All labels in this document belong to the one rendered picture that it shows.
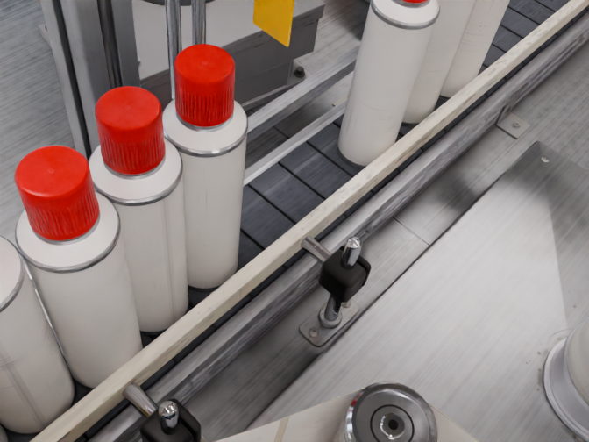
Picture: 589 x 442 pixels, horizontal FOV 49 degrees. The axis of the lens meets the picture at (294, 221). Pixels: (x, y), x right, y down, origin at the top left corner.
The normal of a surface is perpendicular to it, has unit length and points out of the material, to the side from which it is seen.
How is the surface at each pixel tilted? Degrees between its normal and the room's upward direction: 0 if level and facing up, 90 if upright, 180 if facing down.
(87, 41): 90
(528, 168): 0
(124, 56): 90
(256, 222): 0
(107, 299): 90
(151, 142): 90
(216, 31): 4
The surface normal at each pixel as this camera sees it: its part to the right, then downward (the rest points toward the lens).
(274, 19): -0.68, 0.55
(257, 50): 0.59, 0.69
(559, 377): -0.99, -0.07
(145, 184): 0.32, 0.07
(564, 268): 0.11, -0.58
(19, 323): 0.85, 0.48
